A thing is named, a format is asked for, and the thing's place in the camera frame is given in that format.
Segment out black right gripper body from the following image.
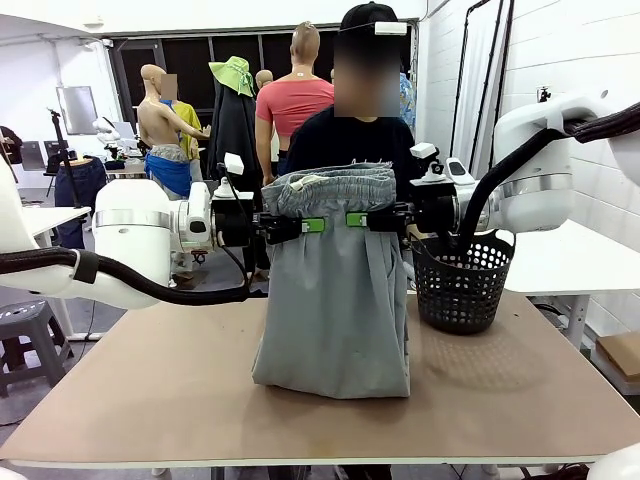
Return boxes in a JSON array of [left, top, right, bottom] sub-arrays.
[[411, 181, 457, 235]]

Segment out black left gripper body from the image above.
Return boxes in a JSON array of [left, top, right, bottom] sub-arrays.
[[211, 191, 256, 248]]

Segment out grey training pants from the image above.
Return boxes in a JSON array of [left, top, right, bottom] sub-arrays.
[[251, 167, 414, 400]]

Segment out white rounded robot base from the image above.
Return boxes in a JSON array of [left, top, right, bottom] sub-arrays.
[[586, 443, 640, 480]]

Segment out blue and grey shorts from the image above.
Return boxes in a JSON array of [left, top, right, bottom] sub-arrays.
[[144, 143, 194, 199]]

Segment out person in black shirt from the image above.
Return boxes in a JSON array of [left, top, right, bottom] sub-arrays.
[[284, 1, 419, 201]]

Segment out dark grey perforated plastic basket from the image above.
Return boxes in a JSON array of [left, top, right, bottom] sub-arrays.
[[410, 228, 517, 336]]

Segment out black coat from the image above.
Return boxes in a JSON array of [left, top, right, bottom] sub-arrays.
[[208, 84, 262, 191]]

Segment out person in yellow shirt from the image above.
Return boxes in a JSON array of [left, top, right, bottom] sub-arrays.
[[162, 73, 212, 174]]

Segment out colourful patterned shirt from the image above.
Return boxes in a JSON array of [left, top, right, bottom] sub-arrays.
[[398, 73, 417, 132]]

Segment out red crop top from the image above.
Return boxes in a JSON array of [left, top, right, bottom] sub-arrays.
[[255, 76, 335, 138]]

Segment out bare-chested beige mannequin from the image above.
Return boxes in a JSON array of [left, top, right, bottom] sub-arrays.
[[137, 63, 195, 199]]

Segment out white curtain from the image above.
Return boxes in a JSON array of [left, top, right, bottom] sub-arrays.
[[455, 4, 509, 156]]

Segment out white side table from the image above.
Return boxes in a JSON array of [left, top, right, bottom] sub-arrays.
[[499, 218, 640, 351]]

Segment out green bucket hat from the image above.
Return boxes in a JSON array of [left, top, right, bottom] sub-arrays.
[[208, 55, 258, 97]]

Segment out dark blue jeans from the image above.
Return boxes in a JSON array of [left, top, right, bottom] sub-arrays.
[[53, 156, 109, 234]]

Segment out black backdrop stand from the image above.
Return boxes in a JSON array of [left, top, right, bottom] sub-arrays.
[[451, 0, 517, 157]]

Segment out mannequin wearing red top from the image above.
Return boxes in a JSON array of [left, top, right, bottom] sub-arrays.
[[254, 20, 336, 184]]

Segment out black tripod stand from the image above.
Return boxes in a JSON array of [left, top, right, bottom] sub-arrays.
[[45, 106, 82, 209]]

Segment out grey framed board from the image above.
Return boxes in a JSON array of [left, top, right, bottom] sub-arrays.
[[55, 85, 99, 136]]

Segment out black cap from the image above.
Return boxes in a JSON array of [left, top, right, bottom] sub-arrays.
[[339, 1, 401, 32]]

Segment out person in dark clothes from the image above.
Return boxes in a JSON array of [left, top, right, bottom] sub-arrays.
[[0, 125, 24, 184]]

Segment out grey plastic stool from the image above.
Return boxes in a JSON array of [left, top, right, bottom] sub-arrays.
[[0, 299, 76, 399]]

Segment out brown cardboard box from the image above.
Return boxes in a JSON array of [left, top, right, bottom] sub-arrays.
[[594, 331, 640, 397]]

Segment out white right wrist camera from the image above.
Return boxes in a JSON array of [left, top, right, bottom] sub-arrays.
[[409, 141, 441, 161]]

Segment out black right arm cable sleeve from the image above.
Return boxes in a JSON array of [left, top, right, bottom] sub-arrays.
[[451, 99, 640, 251]]

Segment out black arm cable sleeve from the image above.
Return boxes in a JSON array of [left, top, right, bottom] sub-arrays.
[[451, 99, 640, 251], [0, 247, 271, 306]]

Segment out black left arm cable sleeve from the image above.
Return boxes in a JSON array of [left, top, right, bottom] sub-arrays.
[[0, 247, 271, 306]]

